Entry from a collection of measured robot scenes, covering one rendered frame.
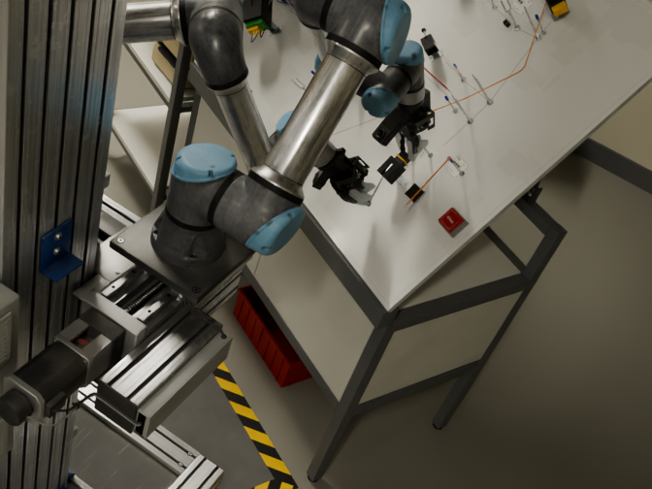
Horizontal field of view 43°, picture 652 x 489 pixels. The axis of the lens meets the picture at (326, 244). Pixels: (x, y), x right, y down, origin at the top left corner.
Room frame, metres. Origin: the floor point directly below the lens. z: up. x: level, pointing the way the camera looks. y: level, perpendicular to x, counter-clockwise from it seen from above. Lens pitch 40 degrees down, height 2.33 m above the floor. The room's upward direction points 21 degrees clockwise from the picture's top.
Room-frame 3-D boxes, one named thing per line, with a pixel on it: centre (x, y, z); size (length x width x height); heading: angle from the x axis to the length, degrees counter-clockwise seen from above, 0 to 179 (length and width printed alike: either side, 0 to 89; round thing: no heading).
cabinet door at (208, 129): (2.20, 0.38, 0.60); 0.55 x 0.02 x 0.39; 46
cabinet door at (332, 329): (1.82, -0.01, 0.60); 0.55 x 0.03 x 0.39; 46
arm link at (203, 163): (1.24, 0.26, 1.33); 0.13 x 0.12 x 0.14; 73
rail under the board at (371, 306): (2.00, 0.20, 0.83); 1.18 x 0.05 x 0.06; 46
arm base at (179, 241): (1.24, 0.27, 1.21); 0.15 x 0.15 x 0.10
